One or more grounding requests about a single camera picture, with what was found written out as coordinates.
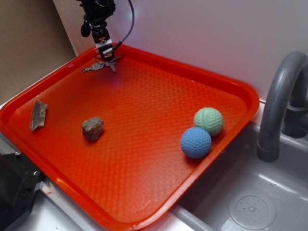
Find blue textured ball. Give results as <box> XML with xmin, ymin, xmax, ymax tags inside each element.
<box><xmin>180</xmin><ymin>127</ymin><xmax>212</xmax><ymax>159</ymax></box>

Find red plastic tray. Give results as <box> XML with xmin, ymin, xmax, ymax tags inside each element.
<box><xmin>0</xmin><ymin>46</ymin><xmax>259</xmax><ymax>231</ymax></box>

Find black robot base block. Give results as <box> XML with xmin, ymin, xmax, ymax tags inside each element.
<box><xmin>0</xmin><ymin>151</ymin><xmax>43</xmax><ymax>231</ymax></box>

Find piece of wood bark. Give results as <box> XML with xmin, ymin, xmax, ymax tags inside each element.
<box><xmin>30</xmin><ymin>100</ymin><xmax>48</xmax><ymax>131</ymax></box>

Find green textured ball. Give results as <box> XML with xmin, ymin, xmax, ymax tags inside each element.
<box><xmin>193</xmin><ymin>107</ymin><xmax>224</xmax><ymax>136</ymax></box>

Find grey toy faucet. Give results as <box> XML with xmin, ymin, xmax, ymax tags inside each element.
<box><xmin>257</xmin><ymin>51</ymin><xmax>308</xmax><ymax>162</ymax></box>

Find brown rock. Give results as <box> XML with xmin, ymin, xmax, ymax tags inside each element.
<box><xmin>81</xmin><ymin>116</ymin><xmax>104</xmax><ymax>141</ymax></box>

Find light wooden board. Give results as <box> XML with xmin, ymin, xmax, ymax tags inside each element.
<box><xmin>53</xmin><ymin>0</ymin><xmax>95</xmax><ymax>56</ymax></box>

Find grey toy sink basin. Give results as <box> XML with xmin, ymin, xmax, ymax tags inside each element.
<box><xmin>172</xmin><ymin>123</ymin><xmax>308</xmax><ymax>231</ymax></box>

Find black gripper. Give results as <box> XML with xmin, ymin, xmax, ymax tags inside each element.
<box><xmin>79</xmin><ymin>0</ymin><xmax>116</xmax><ymax>60</ymax></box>

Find black coiled cable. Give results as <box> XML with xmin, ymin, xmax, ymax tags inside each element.
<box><xmin>111</xmin><ymin>0</ymin><xmax>135</xmax><ymax>51</ymax></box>

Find silver keys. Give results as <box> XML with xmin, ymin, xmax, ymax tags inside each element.
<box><xmin>81</xmin><ymin>51</ymin><xmax>124</xmax><ymax>73</ymax></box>

